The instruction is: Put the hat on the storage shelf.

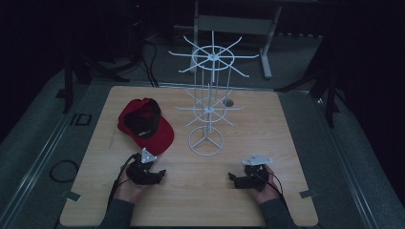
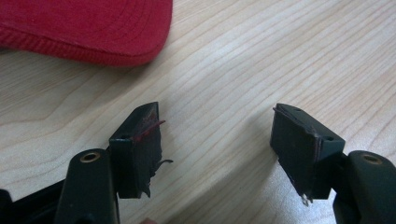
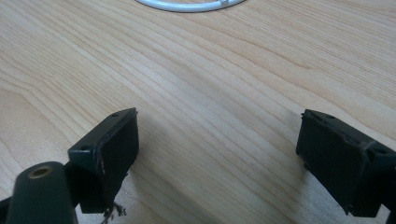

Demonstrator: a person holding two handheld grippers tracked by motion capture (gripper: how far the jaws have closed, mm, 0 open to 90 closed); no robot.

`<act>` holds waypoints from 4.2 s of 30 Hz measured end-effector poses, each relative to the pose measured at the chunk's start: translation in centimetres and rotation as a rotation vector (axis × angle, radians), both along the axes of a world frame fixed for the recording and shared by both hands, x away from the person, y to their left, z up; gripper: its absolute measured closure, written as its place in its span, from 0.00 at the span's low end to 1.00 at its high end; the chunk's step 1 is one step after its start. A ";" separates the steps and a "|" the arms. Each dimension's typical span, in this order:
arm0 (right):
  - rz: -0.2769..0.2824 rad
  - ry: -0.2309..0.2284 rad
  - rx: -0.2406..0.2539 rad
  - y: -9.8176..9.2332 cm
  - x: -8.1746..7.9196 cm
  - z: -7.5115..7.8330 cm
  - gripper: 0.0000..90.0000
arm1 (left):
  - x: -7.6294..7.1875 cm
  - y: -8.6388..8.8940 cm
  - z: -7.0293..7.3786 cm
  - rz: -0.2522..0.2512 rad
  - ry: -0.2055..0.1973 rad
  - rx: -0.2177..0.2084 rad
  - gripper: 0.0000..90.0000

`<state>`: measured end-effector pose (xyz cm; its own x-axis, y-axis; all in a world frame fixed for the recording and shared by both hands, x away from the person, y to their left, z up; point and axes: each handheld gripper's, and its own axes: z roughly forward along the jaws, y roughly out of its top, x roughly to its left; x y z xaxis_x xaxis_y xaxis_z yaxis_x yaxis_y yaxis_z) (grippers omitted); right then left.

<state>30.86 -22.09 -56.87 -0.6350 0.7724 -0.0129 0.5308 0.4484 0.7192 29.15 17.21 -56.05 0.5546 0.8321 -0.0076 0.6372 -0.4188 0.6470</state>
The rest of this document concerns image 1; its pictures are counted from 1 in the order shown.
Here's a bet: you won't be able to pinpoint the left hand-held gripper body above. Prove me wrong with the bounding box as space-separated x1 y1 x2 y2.
125 147 160 186

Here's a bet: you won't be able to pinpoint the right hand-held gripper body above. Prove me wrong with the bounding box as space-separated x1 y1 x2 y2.
234 153 274 193

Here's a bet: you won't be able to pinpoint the red baseball cap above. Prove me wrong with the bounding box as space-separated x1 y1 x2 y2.
117 97 175 156

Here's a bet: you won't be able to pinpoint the white wire display rack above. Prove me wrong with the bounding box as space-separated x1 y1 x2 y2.
168 30 260 157

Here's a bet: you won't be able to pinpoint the person's right hand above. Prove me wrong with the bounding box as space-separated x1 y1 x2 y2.
247 164 282 204

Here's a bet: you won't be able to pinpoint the person's left hand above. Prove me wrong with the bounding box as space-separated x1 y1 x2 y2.
113 165 151 204

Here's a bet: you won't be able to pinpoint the grey tape strip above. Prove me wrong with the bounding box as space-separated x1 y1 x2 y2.
62 190 82 203
299 189 319 199

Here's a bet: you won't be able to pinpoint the black tripod stand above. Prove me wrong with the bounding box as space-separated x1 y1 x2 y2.
55 18 131 115
274 34 352 129

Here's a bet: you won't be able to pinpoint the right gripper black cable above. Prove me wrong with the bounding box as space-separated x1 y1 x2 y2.
254 170 291 215

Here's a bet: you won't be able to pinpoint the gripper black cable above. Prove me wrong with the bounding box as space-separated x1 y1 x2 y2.
254 170 291 215
106 153 141 211

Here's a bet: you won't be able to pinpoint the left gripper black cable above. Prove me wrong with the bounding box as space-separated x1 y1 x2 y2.
106 153 141 211

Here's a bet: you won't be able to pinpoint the black cable loop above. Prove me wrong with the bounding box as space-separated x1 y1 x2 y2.
49 159 80 184

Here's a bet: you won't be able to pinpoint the black floor cables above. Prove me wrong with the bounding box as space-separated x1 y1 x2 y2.
132 18 180 89

